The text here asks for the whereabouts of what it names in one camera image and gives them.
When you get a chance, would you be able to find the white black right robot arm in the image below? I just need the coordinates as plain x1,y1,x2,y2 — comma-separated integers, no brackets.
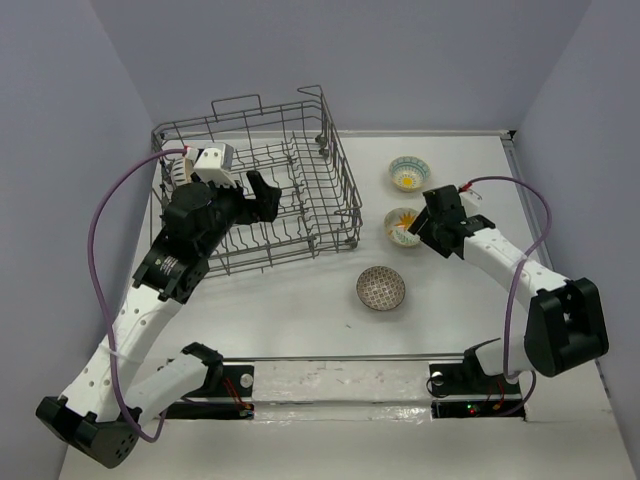
409,185,610,392

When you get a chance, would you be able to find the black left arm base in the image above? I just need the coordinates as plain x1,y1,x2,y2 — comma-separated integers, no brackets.
166,363,255,421

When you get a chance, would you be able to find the grey wire dish rack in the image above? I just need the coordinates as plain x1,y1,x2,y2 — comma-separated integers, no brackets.
151,85,362,278

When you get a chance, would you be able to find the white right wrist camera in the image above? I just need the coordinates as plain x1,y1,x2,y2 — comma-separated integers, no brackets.
459,189,482,218

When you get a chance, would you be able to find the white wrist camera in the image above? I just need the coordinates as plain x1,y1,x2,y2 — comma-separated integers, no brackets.
193,143,236,188
459,189,482,218

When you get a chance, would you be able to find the teal yellow sun bowl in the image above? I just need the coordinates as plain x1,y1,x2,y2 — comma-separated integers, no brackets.
388,156,431,192

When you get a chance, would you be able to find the orange flower bowl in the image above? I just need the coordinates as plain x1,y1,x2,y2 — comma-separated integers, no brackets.
384,207,421,248

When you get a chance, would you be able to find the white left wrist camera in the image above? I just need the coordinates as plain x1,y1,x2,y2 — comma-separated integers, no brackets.
193,143,236,188

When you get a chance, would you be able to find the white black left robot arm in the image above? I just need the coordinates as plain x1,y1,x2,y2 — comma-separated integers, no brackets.
36,171,282,469

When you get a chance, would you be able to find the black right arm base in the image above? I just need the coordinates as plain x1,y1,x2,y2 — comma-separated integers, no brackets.
425,363,523,419

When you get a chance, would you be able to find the brown patterned bowl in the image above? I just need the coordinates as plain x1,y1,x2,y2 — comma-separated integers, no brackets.
356,266,406,312

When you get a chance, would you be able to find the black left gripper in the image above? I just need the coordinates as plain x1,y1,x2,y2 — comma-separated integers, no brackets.
192,171,282,256

